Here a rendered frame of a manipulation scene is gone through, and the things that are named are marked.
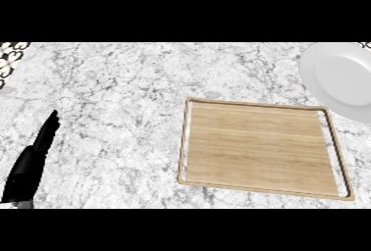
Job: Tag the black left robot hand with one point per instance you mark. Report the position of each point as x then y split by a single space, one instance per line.
30 163

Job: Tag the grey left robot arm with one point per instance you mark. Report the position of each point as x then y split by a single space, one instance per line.
23 205

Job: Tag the pale wooden tray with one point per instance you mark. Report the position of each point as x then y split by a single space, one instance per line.
261 147

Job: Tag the white plate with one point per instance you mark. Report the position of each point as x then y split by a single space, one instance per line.
338 78

